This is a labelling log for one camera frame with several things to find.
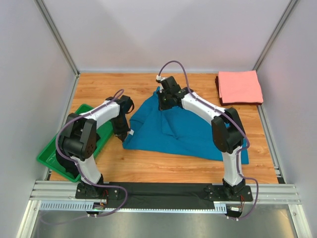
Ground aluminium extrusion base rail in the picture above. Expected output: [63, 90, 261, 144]
[29, 180, 301, 205]

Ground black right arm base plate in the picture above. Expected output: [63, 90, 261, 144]
[204, 184, 253, 202]

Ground green plastic tray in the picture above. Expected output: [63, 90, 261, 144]
[37, 104, 113, 182]

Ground slotted aluminium cable rail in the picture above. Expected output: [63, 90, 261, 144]
[39, 200, 228, 214]

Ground aluminium frame post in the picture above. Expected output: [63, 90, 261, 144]
[253, 0, 300, 71]
[34, 0, 80, 76]

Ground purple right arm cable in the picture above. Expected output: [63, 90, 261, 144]
[158, 60, 260, 221]

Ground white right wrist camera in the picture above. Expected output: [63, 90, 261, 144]
[156, 75, 167, 83]

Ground black front mounting strip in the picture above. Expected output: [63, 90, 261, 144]
[109, 182, 215, 210]

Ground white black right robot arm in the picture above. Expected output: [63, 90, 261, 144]
[156, 75, 245, 197]

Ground folded pink t shirt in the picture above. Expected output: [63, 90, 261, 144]
[218, 70, 264, 103]

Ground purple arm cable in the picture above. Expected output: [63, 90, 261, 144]
[158, 60, 260, 221]
[39, 89, 129, 226]

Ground black t shirts in tray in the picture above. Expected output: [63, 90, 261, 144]
[54, 133, 102, 178]

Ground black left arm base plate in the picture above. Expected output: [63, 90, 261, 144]
[75, 182, 108, 199]

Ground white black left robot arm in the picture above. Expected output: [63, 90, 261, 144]
[55, 95, 134, 190]

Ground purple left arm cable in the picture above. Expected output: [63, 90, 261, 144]
[39, 89, 129, 226]

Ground aluminium frame post left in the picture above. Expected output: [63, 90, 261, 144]
[34, 0, 80, 76]

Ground blue t shirt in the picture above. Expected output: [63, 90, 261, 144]
[122, 86, 250, 165]

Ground aluminium frame post right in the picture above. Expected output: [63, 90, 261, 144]
[253, 0, 300, 71]

